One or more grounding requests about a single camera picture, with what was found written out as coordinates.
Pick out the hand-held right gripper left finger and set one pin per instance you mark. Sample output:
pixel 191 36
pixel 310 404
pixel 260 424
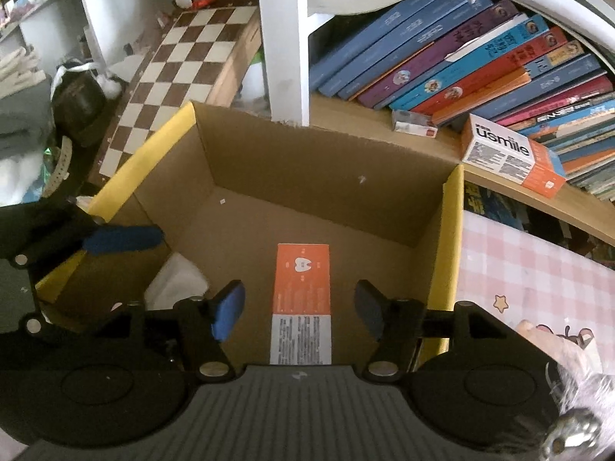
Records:
pixel 228 309

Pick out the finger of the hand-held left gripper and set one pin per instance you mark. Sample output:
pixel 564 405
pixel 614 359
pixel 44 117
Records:
pixel 125 240

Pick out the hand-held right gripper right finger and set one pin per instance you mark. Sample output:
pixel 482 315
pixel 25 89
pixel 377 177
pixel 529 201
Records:
pixel 370 307

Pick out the orange and white carton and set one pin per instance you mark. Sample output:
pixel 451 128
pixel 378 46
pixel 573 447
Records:
pixel 301 278

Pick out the yellow-edged cardboard box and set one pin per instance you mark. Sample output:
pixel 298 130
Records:
pixel 288 192

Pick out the white cloth in box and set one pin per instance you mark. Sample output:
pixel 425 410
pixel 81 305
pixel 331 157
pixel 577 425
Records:
pixel 175 278

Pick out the pink cartoon printed mat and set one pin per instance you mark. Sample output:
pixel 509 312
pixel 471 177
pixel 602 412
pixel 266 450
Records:
pixel 504 259

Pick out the black round bag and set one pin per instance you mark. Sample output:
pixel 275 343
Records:
pixel 77 101

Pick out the dark blue book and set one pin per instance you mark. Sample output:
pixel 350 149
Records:
pixel 495 206

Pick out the grey folded cloth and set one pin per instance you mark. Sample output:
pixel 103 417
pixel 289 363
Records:
pixel 24 115

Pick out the small white red box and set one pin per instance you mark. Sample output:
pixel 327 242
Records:
pixel 413 124

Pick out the brown and white chessboard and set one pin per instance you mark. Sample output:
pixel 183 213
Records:
pixel 187 53

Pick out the orange white toothpaste box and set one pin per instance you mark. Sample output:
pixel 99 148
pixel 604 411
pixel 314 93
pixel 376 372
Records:
pixel 509 151

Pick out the white wooden bookshelf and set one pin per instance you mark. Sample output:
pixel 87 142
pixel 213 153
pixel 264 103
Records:
pixel 283 57

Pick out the small penguin figure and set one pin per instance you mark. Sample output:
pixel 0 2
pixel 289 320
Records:
pixel 182 1

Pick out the row of colourful books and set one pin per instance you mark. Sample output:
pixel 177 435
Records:
pixel 456 57

